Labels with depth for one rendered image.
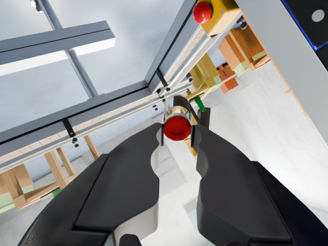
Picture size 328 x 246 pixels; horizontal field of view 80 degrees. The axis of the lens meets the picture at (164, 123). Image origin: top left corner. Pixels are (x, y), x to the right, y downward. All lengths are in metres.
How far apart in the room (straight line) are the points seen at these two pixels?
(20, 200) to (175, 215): 6.09
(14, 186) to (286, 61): 3.55
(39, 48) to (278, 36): 1.01
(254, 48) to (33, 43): 3.77
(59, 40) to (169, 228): 8.07
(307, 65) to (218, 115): 8.44
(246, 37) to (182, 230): 7.05
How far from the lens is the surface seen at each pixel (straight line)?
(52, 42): 1.17
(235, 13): 0.48
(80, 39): 1.19
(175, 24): 0.75
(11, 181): 3.65
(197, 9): 0.46
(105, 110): 0.98
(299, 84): 0.40
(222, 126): 8.78
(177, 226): 8.68
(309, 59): 0.39
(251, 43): 4.35
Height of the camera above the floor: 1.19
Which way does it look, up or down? 5 degrees down
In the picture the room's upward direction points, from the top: 151 degrees clockwise
